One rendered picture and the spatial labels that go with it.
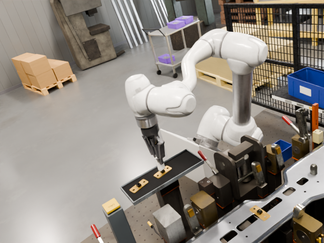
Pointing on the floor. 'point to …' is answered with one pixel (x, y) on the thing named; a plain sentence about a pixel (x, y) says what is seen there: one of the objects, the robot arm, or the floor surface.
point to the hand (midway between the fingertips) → (160, 163)
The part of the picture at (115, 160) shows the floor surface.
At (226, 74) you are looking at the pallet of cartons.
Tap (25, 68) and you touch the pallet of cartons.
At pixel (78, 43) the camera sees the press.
